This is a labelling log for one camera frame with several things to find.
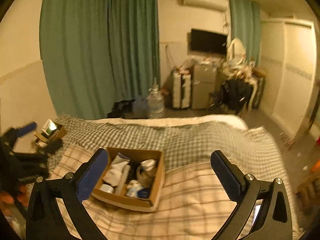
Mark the narrow green curtain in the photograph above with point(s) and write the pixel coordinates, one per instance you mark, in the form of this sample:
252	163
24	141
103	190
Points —
243	25

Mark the white socks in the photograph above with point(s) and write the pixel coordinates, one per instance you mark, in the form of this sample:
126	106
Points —
116	168

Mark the oval vanity mirror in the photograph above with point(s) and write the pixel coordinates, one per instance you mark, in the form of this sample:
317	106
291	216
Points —
236	51

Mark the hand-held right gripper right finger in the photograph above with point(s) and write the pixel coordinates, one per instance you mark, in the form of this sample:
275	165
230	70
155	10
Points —
222	175

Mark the blue white patterned pouch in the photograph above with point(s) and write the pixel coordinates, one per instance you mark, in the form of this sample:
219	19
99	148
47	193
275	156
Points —
133	188

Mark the wide green curtain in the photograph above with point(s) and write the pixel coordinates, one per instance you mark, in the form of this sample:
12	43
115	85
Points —
95	50

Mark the person's left hand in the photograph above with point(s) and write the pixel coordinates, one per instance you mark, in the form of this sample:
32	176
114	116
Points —
7	198

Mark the wooden stool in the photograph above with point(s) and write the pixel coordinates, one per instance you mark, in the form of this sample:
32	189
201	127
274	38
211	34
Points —
308	187

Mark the green checked duvet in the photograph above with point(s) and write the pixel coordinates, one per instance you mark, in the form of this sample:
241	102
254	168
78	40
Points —
200	140

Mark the black bag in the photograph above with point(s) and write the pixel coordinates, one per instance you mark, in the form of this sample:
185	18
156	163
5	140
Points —
122	108

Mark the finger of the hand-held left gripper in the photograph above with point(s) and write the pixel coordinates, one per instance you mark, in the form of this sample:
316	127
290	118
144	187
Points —
47	151
26	128

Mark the white dressing table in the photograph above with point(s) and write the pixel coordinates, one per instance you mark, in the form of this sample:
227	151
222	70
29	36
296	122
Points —
250	77

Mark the white louvred wardrobe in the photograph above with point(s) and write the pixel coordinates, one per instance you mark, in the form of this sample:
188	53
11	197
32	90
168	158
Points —
285	75

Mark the brown cardboard box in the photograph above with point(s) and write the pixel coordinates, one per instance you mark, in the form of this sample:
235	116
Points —
150	202

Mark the white air conditioner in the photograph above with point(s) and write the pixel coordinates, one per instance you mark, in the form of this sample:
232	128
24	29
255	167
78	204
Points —
205	0

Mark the brown suitcase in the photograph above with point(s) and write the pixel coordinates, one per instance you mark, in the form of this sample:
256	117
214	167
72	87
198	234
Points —
260	87

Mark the white suitcase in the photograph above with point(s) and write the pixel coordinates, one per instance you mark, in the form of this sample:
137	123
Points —
181	90

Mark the blue plastic bag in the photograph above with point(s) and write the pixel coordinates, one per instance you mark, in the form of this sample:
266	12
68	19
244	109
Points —
140	107

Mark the beige plaid blanket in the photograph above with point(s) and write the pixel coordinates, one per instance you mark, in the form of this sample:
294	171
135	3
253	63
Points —
195	205

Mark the large clear water jug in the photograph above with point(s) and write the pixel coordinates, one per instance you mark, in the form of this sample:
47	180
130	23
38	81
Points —
155	103

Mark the small printed cardboard box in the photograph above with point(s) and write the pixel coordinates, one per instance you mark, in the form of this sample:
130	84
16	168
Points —
56	132

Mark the silver refrigerator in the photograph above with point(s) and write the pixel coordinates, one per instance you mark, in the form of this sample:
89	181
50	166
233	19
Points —
203	85

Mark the green white carton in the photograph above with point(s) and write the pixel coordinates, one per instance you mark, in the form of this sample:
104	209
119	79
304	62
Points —
49	128

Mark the black wall television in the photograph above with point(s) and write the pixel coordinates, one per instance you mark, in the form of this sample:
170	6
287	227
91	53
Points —
208	41

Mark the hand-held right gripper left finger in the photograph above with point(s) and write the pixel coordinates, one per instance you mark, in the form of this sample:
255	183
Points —
93	175

